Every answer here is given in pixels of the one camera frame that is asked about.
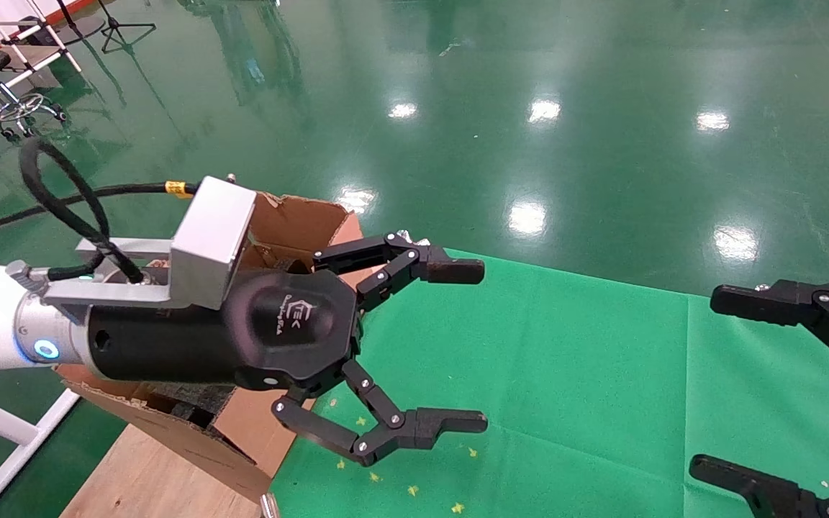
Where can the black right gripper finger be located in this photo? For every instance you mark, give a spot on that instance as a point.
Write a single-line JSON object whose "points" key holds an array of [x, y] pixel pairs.
{"points": [[767, 493], [789, 298]]}

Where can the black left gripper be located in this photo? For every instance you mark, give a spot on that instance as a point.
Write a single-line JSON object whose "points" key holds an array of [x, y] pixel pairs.
{"points": [[285, 324]]}

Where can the large open cardboard carton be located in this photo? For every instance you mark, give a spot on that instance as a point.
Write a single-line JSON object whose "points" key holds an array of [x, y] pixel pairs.
{"points": [[299, 223]]}

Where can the silver metal clip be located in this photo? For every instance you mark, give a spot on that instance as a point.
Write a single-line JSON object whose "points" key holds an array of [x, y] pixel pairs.
{"points": [[403, 234], [268, 506]]}

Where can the green cloth mat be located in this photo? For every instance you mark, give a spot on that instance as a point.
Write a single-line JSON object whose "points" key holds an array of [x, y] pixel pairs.
{"points": [[565, 374]]}

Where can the black tripod stand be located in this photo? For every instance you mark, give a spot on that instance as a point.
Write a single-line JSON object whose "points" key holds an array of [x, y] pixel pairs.
{"points": [[121, 27]]}

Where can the white tube rack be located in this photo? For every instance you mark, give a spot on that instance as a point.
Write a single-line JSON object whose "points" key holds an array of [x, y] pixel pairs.
{"points": [[33, 63]]}

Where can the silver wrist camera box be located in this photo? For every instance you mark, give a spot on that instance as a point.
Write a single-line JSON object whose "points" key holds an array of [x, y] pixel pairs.
{"points": [[209, 237]]}

